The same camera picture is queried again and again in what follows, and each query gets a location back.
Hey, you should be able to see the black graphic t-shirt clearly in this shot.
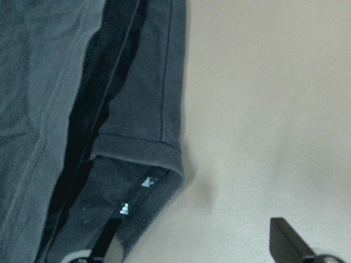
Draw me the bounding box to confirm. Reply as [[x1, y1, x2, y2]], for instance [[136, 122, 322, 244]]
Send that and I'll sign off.
[[1, 1, 186, 262]]

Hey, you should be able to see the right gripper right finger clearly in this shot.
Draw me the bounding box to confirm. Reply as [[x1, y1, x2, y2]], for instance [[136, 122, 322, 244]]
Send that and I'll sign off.
[[269, 218, 318, 263]]

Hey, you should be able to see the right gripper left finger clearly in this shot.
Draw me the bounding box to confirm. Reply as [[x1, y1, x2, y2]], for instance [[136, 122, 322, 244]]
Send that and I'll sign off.
[[89, 218, 122, 259]]

